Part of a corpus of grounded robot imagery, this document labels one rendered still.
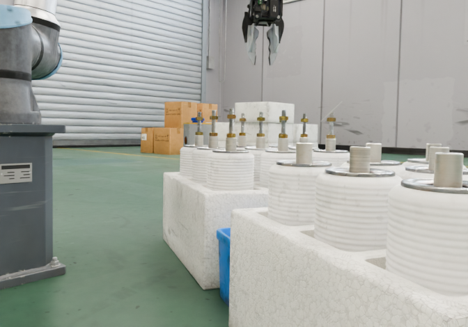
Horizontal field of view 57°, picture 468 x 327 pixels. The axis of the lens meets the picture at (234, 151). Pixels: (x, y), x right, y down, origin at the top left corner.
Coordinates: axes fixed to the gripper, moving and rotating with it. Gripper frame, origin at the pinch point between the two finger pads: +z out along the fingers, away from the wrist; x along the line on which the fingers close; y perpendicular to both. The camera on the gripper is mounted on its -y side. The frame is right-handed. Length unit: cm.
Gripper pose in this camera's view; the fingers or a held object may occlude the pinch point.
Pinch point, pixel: (262, 60)
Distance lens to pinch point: 104.4
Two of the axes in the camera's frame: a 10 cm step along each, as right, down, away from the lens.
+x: 10.0, 0.2, 0.6
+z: -0.2, 10.0, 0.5
